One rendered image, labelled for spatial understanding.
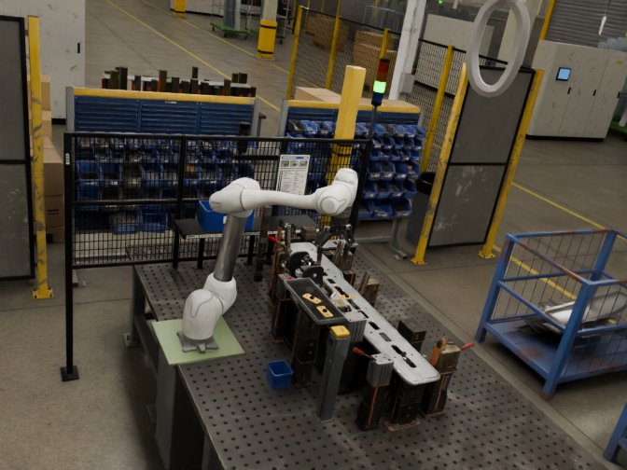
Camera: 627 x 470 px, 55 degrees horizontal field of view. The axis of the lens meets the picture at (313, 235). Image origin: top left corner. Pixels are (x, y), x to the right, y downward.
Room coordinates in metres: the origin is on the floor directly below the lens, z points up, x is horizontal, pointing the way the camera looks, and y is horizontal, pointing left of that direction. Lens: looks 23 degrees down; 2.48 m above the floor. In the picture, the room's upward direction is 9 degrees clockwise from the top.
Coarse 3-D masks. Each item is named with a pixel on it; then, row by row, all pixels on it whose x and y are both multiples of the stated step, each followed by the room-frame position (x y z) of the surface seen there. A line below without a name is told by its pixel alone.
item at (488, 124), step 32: (480, 96) 5.72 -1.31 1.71; (512, 96) 5.94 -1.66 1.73; (448, 128) 5.60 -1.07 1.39; (480, 128) 5.77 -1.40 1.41; (512, 128) 6.00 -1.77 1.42; (448, 160) 5.62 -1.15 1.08; (480, 160) 5.84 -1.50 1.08; (512, 160) 6.03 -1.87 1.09; (448, 192) 5.69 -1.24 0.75; (480, 192) 5.92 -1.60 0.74; (448, 224) 5.75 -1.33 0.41; (480, 224) 5.98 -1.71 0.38; (416, 256) 5.61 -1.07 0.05
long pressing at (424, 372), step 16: (336, 272) 3.02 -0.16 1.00; (352, 288) 2.86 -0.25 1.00; (368, 304) 2.72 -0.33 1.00; (368, 320) 2.56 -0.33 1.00; (384, 320) 2.59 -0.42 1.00; (368, 336) 2.41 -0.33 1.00; (400, 336) 2.47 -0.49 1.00; (416, 352) 2.34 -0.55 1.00; (400, 368) 2.19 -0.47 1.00; (416, 368) 2.21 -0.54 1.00; (432, 368) 2.23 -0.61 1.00; (416, 384) 2.11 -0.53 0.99
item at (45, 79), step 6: (42, 78) 6.41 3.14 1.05; (48, 78) 6.45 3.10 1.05; (42, 84) 6.26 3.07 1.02; (48, 84) 6.28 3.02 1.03; (30, 90) 6.21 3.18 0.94; (42, 90) 6.26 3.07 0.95; (48, 90) 6.28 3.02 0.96; (30, 96) 6.21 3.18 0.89; (42, 96) 6.26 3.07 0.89; (48, 96) 6.28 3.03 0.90; (30, 102) 6.21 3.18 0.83; (42, 102) 6.26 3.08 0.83; (48, 102) 6.28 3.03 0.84; (30, 108) 6.21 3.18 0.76; (42, 108) 6.26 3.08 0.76; (48, 108) 6.28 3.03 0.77; (30, 114) 6.03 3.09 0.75; (42, 114) 6.11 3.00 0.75; (48, 114) 6.14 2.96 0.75; (30, 120) 5.86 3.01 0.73; (42, 120) 5.91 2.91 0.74; (48, 120) 5.93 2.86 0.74; (30, 126) 5.86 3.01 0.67; (42, 126) 5.90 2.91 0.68; (48, 126) 5.93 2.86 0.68; (30, 132) 5.86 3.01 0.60; (42, 132) 5.90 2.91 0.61; (48, 132) 5.93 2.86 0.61
